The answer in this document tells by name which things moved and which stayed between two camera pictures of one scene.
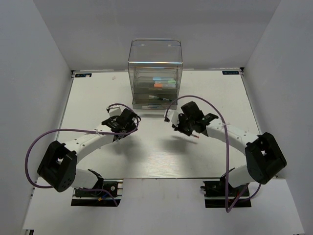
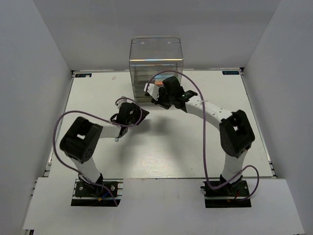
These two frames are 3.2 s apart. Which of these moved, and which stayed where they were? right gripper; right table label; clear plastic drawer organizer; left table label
Moved: right gripper
Stayed: right table label; left table label; clear plastic drawer organizer
